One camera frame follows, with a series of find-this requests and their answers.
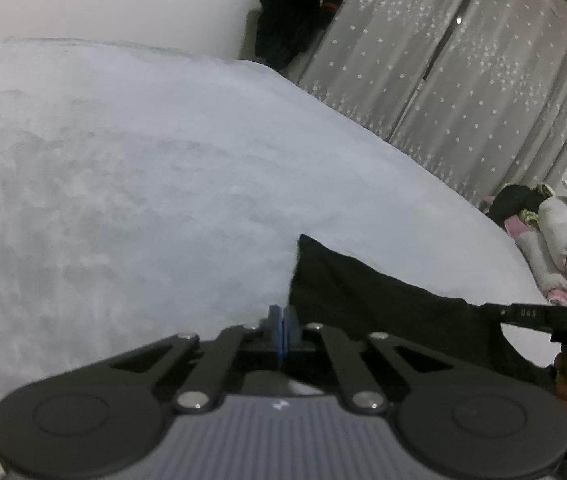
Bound black garment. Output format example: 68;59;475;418
289;234;556;389

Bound black item behind quilt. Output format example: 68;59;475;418
486;184;547;228

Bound folded pink white quilt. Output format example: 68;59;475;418
505;179;567;311

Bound grey bed sheet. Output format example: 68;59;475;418
0;39;543;471

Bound black clothes hanging in corner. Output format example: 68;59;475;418
255;0;343;72

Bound grey dotted curtain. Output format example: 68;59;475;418
297;0;567;203

